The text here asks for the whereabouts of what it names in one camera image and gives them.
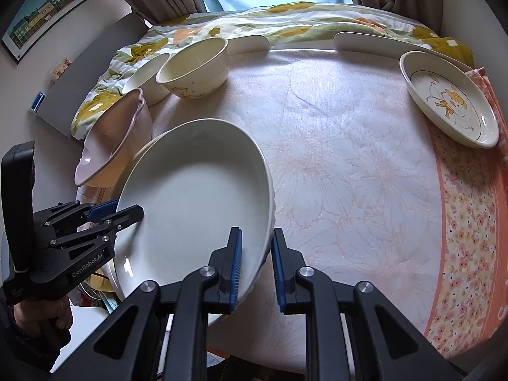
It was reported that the grey board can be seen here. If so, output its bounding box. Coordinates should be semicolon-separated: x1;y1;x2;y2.
28;12;149;139

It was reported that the yellow container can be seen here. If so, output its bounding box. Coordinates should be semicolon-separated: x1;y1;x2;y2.
88;273;111;292

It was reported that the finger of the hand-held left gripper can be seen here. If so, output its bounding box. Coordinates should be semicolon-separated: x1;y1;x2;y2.
45;204;145;251
37;200;120;227

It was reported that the framed wall picture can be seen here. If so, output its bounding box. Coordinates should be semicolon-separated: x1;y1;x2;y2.
1;0;95;65

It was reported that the white ribbed bowl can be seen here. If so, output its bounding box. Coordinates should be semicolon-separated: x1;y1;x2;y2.
122;53;172;106

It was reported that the pale floral tablecloth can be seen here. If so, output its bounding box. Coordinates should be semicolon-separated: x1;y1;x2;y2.
75;43;445;374

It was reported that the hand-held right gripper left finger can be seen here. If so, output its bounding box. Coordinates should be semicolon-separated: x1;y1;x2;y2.
51;227;244;381

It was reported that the short white table rail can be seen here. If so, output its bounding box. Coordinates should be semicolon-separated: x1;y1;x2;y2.
228;35;271;55

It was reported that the large white oval plate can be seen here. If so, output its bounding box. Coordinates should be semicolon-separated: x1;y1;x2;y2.
112;118;275;328

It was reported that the long white table rail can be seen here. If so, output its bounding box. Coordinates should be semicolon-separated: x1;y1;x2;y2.
333;32;469;70

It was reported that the beige serving tray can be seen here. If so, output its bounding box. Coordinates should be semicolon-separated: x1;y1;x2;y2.
74;88;153;187

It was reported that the person's left hand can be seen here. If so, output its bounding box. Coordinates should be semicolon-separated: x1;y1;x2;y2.
12;297;74;346

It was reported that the cream printed bowl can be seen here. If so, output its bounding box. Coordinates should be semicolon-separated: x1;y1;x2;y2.
156;37;230;99

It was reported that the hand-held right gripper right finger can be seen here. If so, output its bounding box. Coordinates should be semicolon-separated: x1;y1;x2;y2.
271;228;465;381

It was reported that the small printed box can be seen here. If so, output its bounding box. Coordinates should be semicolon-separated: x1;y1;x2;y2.
50;59;72;84

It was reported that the orange flowered cloth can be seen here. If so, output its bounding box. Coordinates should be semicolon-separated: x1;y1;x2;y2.
423;65;508;360

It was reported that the floral quilted blanket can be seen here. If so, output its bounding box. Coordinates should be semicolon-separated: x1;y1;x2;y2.
70;2;475;139

